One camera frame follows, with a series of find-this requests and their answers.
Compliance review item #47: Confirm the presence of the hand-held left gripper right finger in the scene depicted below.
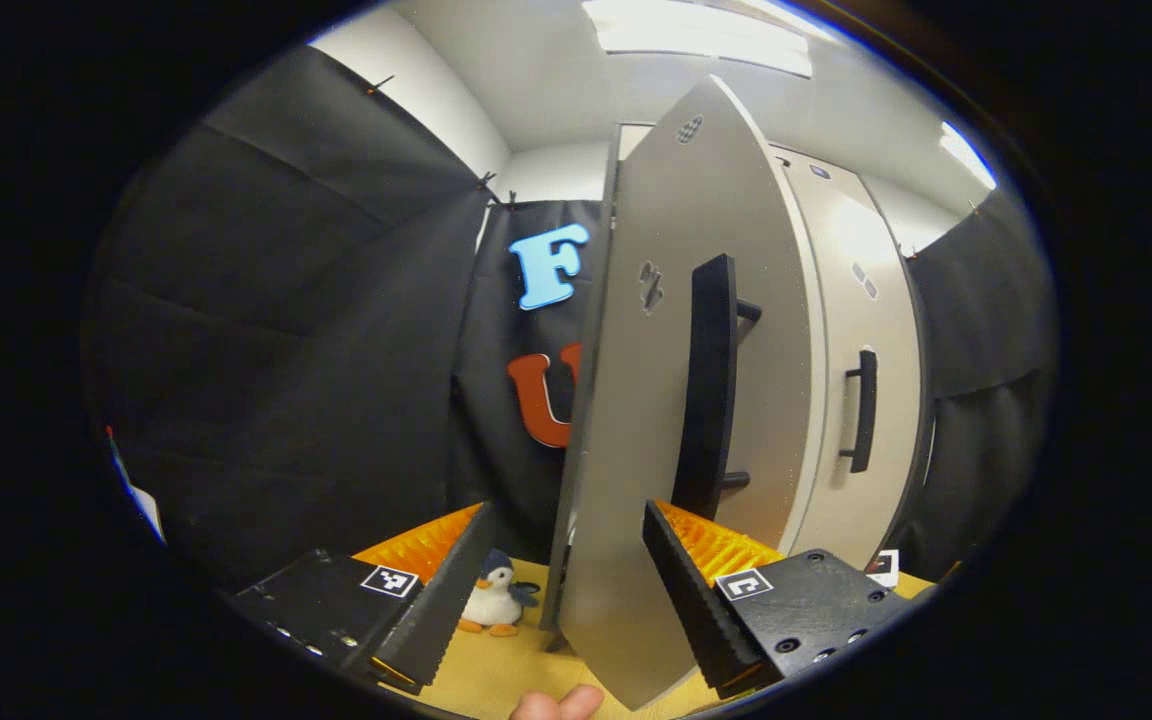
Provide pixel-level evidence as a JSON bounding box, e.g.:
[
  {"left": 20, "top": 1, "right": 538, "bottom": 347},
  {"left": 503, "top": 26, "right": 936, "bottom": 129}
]
[{"left": 641, "top": 500, "right": 922, "bottom": 701}]

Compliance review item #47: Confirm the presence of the grey cabinet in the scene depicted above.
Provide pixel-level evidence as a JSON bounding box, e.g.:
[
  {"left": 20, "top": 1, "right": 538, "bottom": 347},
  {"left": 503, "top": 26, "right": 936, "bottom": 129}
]
[{"left": 616, "top": 122, "right": 939, "bottom": 576}]

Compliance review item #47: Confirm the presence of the penguin plush toy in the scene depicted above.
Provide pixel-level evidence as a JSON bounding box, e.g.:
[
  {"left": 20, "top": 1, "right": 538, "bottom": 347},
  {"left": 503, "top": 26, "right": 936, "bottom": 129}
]
[{"left": 456, "top": 548, "right": 542, "bottom": 638}]

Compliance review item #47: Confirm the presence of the black backdrop cloth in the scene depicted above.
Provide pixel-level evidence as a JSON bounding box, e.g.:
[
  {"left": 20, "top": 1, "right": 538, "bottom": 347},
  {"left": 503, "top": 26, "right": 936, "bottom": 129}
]
[{"left": 86, "top": 45, "right": 1052, "bottom": 601}]

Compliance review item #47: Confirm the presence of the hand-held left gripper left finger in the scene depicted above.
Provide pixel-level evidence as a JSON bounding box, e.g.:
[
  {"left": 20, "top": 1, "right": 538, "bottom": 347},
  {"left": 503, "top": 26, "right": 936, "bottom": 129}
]
[{"left": 226, "top": 502, "right": 495, "bottom": 696}]

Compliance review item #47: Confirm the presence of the grey cabinet door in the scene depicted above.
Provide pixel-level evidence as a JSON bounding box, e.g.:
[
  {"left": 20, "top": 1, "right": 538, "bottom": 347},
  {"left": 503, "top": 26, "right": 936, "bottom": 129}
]
[
  {"left": 541, "top": 75, "right": 827, "bottom": 711},
  {"left": 781, "top": 160, "right": 927, "bottom": 571}
]

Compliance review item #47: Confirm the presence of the computer monitor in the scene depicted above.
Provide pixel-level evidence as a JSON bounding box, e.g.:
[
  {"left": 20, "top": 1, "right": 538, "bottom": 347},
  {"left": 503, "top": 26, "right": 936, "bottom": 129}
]
[{"left": 104, "top": 425, "right": 169, "bottom": 546}]

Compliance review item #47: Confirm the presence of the small ceiling light panel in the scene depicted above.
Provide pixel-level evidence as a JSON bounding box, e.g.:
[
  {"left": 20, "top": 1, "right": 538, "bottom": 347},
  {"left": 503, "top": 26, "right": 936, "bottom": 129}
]
[{"left": 939, "top": 120, "right": 997, "bottom": 191}]

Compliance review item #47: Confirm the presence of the black right door handle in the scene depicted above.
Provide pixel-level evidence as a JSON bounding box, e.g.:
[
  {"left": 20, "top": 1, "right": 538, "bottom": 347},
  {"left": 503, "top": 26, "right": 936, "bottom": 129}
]
[{"left": 839, "top": 348, "right": 879, "bottom": 474}]

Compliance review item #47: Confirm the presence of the large ceiling light panel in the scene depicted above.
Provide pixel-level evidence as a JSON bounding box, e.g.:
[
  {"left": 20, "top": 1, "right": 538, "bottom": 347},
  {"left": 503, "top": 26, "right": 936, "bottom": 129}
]
[{"left": 581, "top": 0, "right": 815, "bottom": 79}]

